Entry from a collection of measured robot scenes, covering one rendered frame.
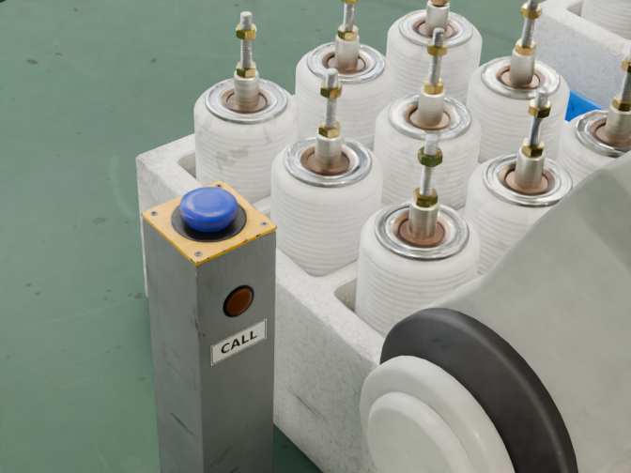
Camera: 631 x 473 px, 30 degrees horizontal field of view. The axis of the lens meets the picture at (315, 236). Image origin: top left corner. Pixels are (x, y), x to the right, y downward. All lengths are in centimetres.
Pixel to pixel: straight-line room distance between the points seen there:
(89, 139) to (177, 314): 66
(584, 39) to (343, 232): 51
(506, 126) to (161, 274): 41
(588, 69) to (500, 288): 83
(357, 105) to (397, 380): 53
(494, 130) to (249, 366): 37
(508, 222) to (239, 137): 25
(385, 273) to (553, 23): 59
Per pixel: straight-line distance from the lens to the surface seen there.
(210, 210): 82
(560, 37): 143
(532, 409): 60
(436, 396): 61
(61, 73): 163
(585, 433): 60
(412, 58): 118
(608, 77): 140
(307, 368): 101
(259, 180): 107
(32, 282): 128
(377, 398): 65
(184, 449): 96
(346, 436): 101
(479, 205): 99
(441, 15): 120
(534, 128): 97
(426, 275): 90
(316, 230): 99
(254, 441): 97
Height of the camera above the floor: 82
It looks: 38 degrees down
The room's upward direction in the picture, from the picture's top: 2 degrees clockwise
